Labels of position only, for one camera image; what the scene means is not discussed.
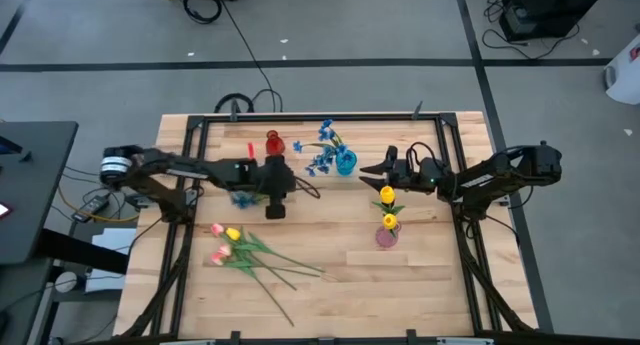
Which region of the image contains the coiled black cable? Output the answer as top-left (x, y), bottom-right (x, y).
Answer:
top-left (181, 0), bottom-right (224, 26)

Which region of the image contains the black metal table frame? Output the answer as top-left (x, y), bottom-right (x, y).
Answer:
top-left (119, 100), bottom-right (539, 345)

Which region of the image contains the yellow cable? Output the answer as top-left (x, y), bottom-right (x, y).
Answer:
top-left (57, 184), bottom-right (142, 224)

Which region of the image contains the red glass vase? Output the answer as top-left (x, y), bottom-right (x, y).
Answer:
top-left (265, 129), bottom-right (287, 158)

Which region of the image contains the dark tablet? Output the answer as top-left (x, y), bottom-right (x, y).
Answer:
top-left (0, 134), bottom-right (24, 156)

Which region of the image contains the black desk beam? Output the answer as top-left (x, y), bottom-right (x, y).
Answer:
top-left (37, 228), bottom-right (130, 275)

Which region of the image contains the blue artificial flower bunch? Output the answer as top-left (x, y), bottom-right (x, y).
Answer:
top-left (292, 118), bottom-right (351, 179)
top-left (229, 189), bottom-right (267, 210)

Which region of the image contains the teal glass vase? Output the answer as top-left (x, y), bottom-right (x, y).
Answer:
top-left (334, 149), bottom-right (359, 178)

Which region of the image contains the white sheet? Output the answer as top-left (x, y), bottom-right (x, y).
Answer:
top-left (84, 227), bottom-right (134, 294)

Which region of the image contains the yellow artificial tulip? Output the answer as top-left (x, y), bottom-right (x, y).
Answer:
top-left (371, 185), bottom-right (406, 216)
top-left (225, 227), bottom-right (327, 275)
top-left (382, 212), bottom-right (400, 239)

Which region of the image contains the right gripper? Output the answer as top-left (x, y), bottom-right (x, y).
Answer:
top-left (359, 145), bottom-right (452, 196)

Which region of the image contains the pink artificial tulip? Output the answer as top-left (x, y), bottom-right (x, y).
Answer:
top-left (210, 252), bottom-right (295, 328)
top-left (210, 223), bottom-right (297, 291)
top-left (218, 243), bottom-right (322, 278)

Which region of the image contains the white container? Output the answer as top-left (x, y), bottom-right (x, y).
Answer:
top-left (602, 32), bottom-right (640, 106)

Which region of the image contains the black power adapter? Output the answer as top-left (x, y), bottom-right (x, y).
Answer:
top-left (71, 194), bottom-right (110, 224)

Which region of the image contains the looped black cable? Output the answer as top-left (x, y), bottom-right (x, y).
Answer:
top-left (214, 88), bottom-right (284, 114)

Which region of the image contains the long black floor cable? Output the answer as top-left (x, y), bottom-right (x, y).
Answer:
top-left (221, 0), bottom-right (277, 112)

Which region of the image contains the black equipment case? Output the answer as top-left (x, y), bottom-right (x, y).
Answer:
top-left (499, 0), bottom-right (612, 42)

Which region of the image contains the white round disc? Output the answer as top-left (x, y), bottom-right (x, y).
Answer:
top-left (53, 270), bottom-right (80, 294)

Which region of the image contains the purple glass vase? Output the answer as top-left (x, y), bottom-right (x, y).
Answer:
top-left (375, 223), bottom-right (402, 250)

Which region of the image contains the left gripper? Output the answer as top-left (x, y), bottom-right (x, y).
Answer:
top-left (219, 154), bottom-right (298, 221)

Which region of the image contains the black desk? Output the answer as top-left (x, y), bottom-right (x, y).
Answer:
top-left (0, 120), bottom-right (80, 266)

